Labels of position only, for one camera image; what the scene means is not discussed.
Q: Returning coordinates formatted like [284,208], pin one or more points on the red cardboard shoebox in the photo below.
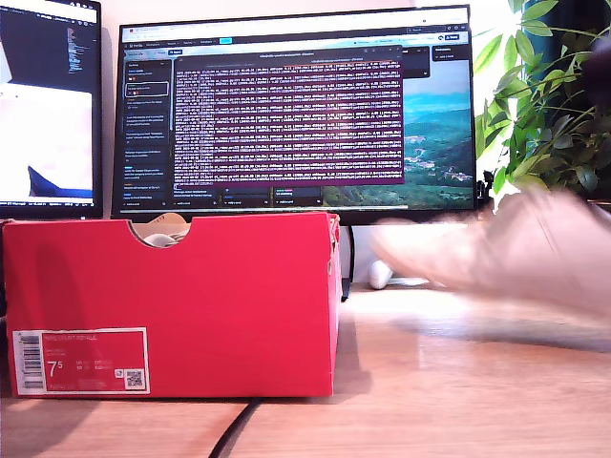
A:
[191,310]

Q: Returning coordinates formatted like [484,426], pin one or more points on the white leather sneaker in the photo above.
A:
[515,253]
[160,240]

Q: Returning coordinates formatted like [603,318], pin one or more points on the black monitor stand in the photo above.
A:
[352,257]

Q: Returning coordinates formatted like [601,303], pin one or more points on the white game controller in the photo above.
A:
[380,276]

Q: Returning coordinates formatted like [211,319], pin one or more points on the large black computer monitor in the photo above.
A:
[286,119]

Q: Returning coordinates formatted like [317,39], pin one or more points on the green leafy houseplant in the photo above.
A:
[549,133]

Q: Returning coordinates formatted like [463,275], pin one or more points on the small black computer monitor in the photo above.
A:
[48,119]

